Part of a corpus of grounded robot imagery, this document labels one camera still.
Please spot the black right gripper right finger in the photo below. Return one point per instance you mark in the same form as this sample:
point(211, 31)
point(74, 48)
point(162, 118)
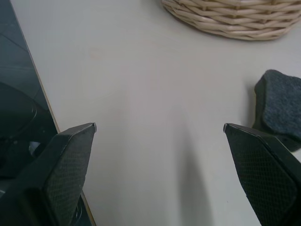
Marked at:
point(263, 174)

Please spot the dark round base under table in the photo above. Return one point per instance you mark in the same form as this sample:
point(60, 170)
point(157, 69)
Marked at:
point(21, 117)

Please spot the woven wicker basket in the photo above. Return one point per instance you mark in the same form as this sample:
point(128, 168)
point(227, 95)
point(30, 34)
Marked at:
point(231, 17)

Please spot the grey felt eraser block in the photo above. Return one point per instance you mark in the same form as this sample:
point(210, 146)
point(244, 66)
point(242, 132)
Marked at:
point(281, 106)

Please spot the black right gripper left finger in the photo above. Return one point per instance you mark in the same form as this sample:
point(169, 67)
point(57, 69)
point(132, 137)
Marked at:
point(63, 174)

